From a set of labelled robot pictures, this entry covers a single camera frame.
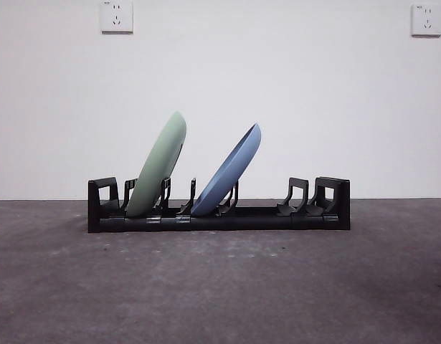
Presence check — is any blue round plate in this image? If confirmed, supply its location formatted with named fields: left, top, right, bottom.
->
left=190, top=123, right=262, bottom=217

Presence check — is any green round plate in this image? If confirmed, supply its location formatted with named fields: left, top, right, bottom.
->
left=126, top=110, right=188, bottom=219

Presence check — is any white wall socket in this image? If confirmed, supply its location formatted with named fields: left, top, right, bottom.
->
left=100, top=0, right=134, bottom=35
left=411, top=4, right=441, bottom=37

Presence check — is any black plate rack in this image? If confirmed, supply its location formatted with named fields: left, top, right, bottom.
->
left=87, top=176, right=351, bottom=234

